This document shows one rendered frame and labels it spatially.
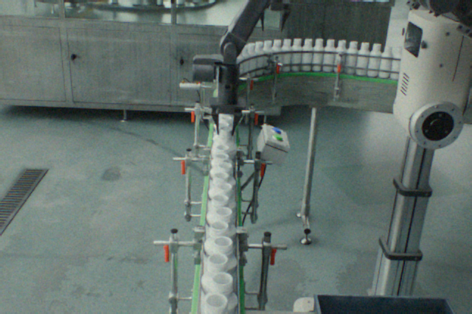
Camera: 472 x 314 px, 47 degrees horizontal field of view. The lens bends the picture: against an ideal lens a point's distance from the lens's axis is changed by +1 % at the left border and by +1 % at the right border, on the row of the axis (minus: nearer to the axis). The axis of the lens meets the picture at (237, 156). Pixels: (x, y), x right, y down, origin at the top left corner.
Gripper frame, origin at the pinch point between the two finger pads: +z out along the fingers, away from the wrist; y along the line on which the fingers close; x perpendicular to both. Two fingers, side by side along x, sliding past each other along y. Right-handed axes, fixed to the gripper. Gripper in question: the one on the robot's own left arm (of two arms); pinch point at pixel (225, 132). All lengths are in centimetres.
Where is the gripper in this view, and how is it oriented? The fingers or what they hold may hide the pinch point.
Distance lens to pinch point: 152.7
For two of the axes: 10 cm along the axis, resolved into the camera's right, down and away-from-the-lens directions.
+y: 10.0, 0.6, 0.4
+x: -0.1, -4.1, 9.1
